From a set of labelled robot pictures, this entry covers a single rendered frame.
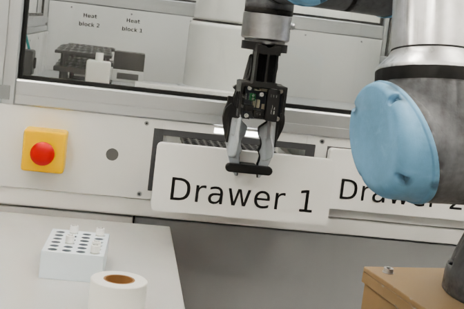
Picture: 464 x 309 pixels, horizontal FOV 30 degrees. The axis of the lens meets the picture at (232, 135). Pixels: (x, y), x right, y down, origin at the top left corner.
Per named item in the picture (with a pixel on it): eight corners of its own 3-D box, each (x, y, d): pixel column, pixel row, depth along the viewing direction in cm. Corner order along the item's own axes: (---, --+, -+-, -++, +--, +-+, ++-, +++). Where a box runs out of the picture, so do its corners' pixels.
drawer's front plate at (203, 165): (326, 226, 142) (335, 160, 141) (150, 210, 138) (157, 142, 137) (324, 223, 144) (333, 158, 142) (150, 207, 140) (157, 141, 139)
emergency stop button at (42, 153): (52, 167, 145) (54, 143, 144) (28, 165, 144) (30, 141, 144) (54, 164, 148) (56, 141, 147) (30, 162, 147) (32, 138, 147)
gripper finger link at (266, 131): (260, 183, 133) (260, 123, 131) (255, 176, 139) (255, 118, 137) (280, 182, 133) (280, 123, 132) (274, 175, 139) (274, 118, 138)
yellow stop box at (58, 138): (62, 175, 147) (66, 133, 146) (19, 171, 146) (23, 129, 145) (65, 170, 152) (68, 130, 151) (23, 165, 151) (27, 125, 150)
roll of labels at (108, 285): (76, 305, 107) (79, 274, 107) (121, 298, 112) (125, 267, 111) (109, 323, 102) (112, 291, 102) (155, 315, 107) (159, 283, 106)
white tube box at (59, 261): (101, 283, 117) (103, 256, 116) (38, 278, 116) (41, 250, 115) (107, 258, 129) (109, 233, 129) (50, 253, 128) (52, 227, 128)
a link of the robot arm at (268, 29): (240, 11, 136) (291, 17, 137) (237, 40, 136) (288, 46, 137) (246, 11, 128) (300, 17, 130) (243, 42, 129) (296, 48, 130)
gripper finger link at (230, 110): (217, 140, 136) (230, 85, 135) (216, 138, 137) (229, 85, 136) (246, 146, 136) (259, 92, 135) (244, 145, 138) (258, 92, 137)
